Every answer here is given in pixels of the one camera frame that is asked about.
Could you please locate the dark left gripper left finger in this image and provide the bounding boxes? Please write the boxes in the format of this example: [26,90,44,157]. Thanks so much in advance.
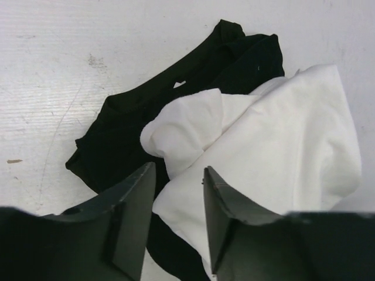
[1,162,156,281]

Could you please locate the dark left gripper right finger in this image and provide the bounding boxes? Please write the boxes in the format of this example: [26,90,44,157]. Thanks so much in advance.
[203,167,374,281]

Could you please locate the black t-shirt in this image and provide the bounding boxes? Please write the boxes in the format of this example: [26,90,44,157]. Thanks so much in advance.
[64,19,285,281]

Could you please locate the white t-shirt with robot print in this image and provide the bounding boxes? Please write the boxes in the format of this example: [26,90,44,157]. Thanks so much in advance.
[140,64,362,275]

